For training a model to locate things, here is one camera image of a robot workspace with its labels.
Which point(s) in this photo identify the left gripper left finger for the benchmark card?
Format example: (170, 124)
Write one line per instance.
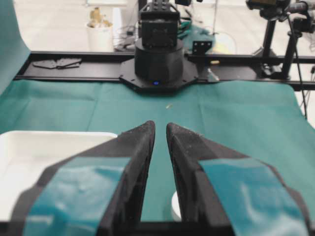
(92, 193)

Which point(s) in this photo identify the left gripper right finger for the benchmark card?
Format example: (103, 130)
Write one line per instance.
(230, 193)

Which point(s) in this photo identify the white tape roll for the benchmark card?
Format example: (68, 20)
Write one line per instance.
(175, 208)

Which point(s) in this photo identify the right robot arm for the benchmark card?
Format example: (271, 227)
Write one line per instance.
(159, 63)

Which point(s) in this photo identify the white plastic case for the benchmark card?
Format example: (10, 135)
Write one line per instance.
(25, 154)

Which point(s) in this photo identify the white bucket with items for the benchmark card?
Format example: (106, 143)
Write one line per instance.
(100, 32)

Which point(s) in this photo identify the black aluminium rail frame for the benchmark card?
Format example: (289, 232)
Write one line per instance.
(119, 68)

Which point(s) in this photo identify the black camera tripod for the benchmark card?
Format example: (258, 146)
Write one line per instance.
(286, 22)

